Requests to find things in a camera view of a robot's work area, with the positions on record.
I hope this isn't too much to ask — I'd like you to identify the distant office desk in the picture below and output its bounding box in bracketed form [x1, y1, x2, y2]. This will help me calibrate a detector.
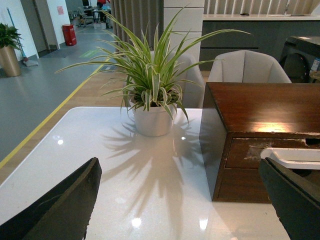
[91, 8, 112, 24]

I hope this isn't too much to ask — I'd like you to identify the grey counter with white top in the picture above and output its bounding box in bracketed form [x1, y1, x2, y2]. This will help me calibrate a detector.
[199, 14, 320, 61]

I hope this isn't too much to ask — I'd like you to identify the green striped spider plant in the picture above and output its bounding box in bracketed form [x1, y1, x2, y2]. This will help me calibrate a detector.
[54, 4, 252, 124]

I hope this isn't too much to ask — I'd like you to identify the green leafy floor plant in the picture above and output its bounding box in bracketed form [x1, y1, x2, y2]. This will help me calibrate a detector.
[0, 22, 22, 50]

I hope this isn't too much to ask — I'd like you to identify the red cylindrical bin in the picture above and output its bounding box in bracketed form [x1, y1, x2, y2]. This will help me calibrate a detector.
[62, 24, 77, 46]

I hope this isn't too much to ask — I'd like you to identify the gold floor planter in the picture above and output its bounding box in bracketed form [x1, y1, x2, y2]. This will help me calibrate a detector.
[0, 46, 21, 77]

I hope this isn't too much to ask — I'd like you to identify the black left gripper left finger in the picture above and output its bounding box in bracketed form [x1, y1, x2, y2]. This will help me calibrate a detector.
[0, 157, 102, 240]

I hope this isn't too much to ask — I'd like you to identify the right grey upholstered chair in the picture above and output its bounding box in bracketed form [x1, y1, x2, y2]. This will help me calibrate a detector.
[208, 50, 292, 83]

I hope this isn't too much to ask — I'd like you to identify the brown wooden drawer cabinet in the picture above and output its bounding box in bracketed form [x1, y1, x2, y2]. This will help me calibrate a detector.
[199, 82, 320, 203]

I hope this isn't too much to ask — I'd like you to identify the brown wooden drawer front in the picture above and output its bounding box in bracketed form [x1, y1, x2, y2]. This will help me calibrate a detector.
[225, 138, 320, 169]

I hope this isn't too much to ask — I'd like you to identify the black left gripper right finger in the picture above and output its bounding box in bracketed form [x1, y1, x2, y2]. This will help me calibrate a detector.
[258, 157, 320, 240]

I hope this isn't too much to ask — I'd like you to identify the blue handled broom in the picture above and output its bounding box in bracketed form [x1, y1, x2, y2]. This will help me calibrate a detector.
[6, 7, 39, 67]

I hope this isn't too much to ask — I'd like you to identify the white ceramic plant pot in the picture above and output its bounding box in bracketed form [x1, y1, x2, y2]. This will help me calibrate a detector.
[132, 103, 177, 137]

